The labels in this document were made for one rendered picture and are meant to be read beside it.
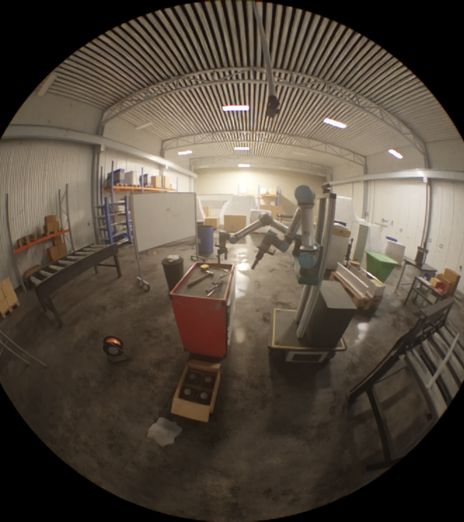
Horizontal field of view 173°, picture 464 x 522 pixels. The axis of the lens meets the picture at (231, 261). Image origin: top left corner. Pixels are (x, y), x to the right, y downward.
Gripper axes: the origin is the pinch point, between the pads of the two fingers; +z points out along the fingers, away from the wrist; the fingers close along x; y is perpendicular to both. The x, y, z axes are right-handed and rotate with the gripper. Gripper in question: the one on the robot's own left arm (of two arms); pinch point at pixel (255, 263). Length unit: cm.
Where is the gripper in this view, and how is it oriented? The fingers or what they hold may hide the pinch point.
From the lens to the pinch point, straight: 124.7
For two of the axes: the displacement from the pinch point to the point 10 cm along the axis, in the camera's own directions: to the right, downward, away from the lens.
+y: -8.6, -4.9, 1.3
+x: -3.7, 4.5, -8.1
